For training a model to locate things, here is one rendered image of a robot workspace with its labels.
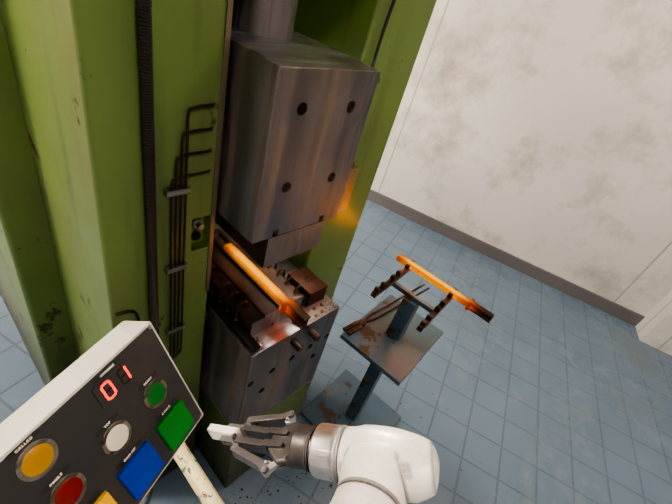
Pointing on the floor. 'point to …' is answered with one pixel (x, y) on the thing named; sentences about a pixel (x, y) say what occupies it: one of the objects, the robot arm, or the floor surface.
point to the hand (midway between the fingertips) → (225, 433)
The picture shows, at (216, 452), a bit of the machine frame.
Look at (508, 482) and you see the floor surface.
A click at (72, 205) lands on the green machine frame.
